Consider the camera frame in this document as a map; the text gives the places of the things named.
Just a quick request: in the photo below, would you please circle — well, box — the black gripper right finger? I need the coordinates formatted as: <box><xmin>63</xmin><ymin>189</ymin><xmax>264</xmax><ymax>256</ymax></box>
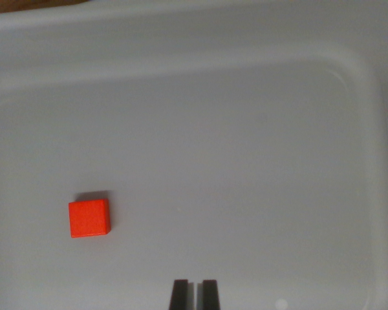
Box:
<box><xmin>197</xmin><ymin>279</ymin><xmax>222</xmax><ymax>310</ymax></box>

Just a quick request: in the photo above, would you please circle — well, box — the white plastic bin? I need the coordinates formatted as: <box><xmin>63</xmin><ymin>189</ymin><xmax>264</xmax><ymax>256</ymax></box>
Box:
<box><xmin>0</xmin><ymin>0</ymin><xmax>388</xmax><ymax>310</ymax></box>

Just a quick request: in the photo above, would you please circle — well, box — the red wooden block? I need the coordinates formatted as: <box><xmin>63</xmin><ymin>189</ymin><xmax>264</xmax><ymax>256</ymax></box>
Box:
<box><xmin>68</xmin><ymin>198</ymin><xmax>112</xmax><ymax>240</ymax></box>

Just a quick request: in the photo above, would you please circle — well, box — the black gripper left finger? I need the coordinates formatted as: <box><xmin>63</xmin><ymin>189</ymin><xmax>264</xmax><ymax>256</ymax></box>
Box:
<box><xmin>168</xmin><ymin>279</ymin><xmax>195</xmax><ymax>310</ymax></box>

